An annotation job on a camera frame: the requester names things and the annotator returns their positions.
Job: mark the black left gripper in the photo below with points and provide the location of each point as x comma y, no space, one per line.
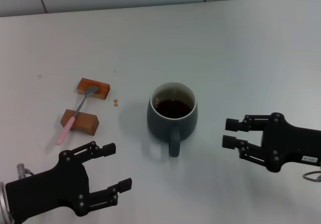
50,186

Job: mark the dark coffee liquid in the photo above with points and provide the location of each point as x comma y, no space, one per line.
173,108

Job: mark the brown arched wooden block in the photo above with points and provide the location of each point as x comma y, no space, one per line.
86,123

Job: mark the dark grey ceramic mug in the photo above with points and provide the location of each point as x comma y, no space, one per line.
160,126

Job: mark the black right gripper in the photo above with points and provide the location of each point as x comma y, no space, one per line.
293,146

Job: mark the stained flat wooden block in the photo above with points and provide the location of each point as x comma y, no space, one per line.
102,89

